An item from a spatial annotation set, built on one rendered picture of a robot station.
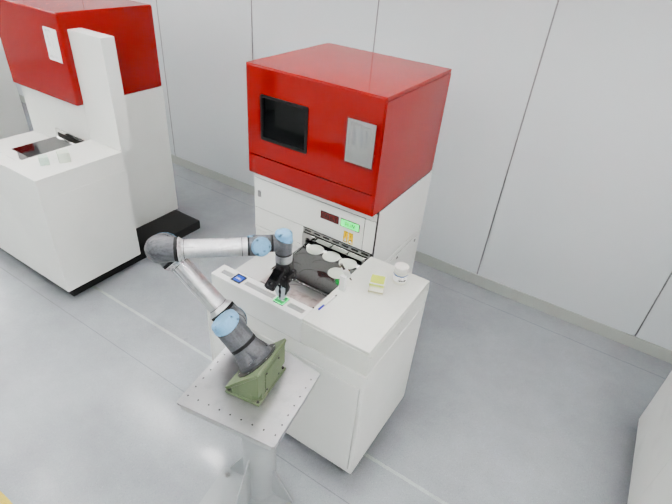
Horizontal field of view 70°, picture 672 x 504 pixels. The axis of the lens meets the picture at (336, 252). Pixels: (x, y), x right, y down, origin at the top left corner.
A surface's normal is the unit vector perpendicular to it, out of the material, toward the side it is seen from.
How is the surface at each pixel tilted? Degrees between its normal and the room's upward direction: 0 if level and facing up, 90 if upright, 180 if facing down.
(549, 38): 90
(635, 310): 90
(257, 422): 0
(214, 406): 0
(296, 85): 90
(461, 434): 0
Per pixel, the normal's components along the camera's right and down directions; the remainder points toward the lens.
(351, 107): -0.54, 0.43
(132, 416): 0.07, -0.83
